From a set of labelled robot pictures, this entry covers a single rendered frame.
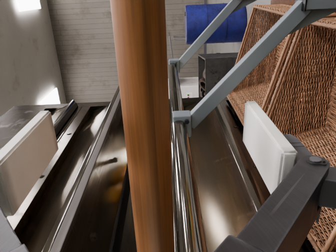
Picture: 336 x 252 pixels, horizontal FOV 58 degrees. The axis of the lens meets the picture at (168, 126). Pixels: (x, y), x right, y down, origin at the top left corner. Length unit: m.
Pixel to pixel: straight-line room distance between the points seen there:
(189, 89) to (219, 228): 5.59
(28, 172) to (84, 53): 9.39
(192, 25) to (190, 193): 4.30
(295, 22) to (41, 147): 0.47
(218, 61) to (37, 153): 3.44
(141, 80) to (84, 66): 9.49
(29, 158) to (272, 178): 0.13
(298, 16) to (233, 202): 0.58
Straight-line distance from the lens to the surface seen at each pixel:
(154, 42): 0.17
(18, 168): 0.17
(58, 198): 1.08
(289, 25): 0.57
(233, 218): 0.92
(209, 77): 3.60
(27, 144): 0.18
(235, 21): 4.71
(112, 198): 1.00
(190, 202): 0.37
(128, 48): 0.17
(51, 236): 0.72
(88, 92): 9.85
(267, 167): 0.17
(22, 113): 1.87
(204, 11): 4.70
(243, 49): 1.72
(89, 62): 9.59
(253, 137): 0.19
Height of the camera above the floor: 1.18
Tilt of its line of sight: level
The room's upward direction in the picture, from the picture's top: 93 degrees counter-clockwise
